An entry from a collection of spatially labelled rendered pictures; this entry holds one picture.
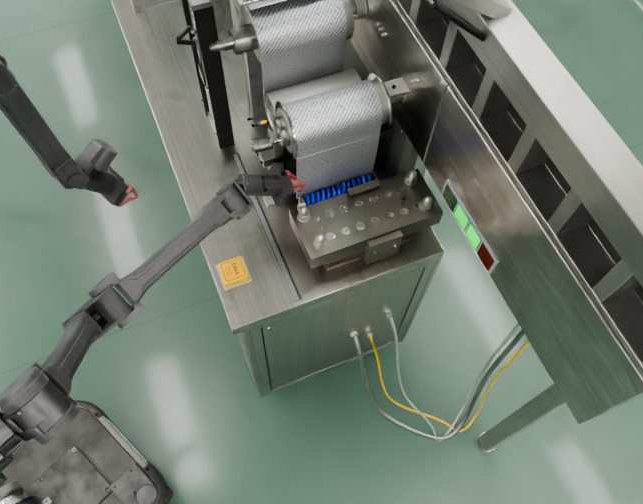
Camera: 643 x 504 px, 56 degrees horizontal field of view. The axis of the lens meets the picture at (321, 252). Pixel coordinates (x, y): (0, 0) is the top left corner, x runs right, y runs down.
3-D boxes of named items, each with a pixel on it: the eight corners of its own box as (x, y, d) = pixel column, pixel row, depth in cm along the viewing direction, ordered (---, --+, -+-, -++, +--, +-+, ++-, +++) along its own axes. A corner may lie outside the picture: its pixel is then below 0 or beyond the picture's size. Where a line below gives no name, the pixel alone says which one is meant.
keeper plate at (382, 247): (363, 259, 174) (367, 241, 164) (394, 248, 176) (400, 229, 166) (367, 266, 173) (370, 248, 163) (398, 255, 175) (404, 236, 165)
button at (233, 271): (218, 267, 172) (217, 263, 170) (241, 259, 174) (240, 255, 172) (226, 288, 170) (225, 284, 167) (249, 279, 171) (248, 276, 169)
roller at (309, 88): (264, 114, 171) (262, 84, 161) (346, 89, 177) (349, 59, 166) (279, 145, 166) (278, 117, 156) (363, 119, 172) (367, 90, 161)
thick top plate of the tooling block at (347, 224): (289, 222, 172) (289, 211, 167) (414, 179, 180) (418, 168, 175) (310, 269, 165) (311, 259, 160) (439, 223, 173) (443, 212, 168)
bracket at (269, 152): (260, 195, 184) (253, 131, 157) (280, 189, 185) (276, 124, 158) (266, 208, 182) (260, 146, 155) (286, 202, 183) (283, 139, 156)
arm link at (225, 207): (124, 329, 132) (90, 292, 129) (117, 328, 137) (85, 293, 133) (256, 209, 151) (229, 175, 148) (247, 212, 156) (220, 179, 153)
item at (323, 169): (296, 197, 170) (296, 158, 153) (371, 172, 175) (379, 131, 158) (296, 198, 170) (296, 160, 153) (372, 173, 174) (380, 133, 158)
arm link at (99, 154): (43, 164, 143) (65, 185, 140) (70, 125, 141) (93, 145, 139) (78, 175, 154) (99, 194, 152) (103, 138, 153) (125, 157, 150)
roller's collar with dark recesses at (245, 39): (229, 43, 158) (226, 23, 152) (251, 37, 159) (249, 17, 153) (237, 60, 155) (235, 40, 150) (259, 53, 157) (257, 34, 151)
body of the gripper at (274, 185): (282, 207, 161) (259, 208, 156) (269, 177, 165) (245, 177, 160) (293, 192, 156) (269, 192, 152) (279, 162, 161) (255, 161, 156)
